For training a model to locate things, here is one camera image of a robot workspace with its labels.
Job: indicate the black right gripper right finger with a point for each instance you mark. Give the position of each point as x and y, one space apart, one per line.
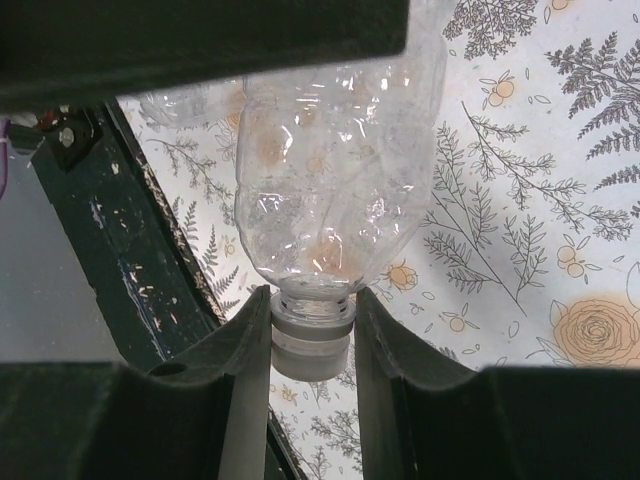
423 415

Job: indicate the clear bottle blue cap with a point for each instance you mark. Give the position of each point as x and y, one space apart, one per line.
333 168

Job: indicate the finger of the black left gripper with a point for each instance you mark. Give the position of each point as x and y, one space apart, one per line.
81 52

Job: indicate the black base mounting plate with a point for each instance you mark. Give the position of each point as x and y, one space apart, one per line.
148 285

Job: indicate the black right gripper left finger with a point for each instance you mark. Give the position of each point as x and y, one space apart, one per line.
201 415

